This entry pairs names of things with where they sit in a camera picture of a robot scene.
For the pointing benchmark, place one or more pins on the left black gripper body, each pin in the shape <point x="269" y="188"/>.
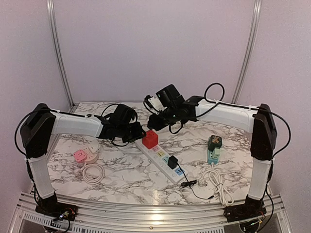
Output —
<point x="127" y="135"/>

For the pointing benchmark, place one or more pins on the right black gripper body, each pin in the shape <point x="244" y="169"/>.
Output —
<point x="170" y="117"/>

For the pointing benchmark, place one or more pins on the red cube socket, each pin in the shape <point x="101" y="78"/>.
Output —
<point x="150" y="140"/>

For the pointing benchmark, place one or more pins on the white multicolour power strip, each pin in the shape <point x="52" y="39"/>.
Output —
<point x="159" y="157"/>

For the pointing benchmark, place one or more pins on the black power adapter with cable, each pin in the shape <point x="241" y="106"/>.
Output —
<point x="173" y="163"/>

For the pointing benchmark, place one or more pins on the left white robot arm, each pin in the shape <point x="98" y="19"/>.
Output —
<point x="38" y="126"/>

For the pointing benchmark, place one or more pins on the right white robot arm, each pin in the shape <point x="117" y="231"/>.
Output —
<point x="258" y="121"/>

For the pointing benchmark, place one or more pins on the white plug on pink strip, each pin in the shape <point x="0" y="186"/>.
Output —
<point x="94" y="147"/>

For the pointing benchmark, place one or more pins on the dark green cube plug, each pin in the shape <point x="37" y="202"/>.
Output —
<point x="214" y="142"/>

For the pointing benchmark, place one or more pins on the pink cube socket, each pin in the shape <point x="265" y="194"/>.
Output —
<point x="80" y="156"/>

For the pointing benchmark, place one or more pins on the pink round power strip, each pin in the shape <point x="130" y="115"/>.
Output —
<point x="91" y="158"/>

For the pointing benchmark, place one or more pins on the teal power strip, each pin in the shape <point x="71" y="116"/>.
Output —
<point x="213" y="156"/>

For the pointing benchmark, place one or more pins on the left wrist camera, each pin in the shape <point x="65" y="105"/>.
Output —
<point x="123" y="114"/>

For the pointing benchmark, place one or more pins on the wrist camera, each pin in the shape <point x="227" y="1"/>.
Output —
<point x="167" y="97"/>
<point x="123" y="114"/>

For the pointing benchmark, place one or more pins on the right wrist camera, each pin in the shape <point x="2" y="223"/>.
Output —
<point x="167" y="97"/>

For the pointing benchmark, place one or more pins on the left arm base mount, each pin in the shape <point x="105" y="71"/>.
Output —
<point x="56" y="209"/>

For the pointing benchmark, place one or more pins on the aluminium front rail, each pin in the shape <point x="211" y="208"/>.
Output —
<point x="108" y="217"/>

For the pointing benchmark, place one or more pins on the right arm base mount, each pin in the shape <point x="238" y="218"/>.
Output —
<point x="250" y="209"/>

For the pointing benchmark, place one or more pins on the left aluminium frame post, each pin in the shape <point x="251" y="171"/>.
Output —
<point x="58" y="53"/>

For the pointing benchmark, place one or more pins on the aluminium frame post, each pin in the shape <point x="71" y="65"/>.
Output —
<point x="58" y="53"/>
<point x="249" y="49"/>

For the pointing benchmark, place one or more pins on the right aluminium frame post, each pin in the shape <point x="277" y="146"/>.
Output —
<point x="249" y="49"/>

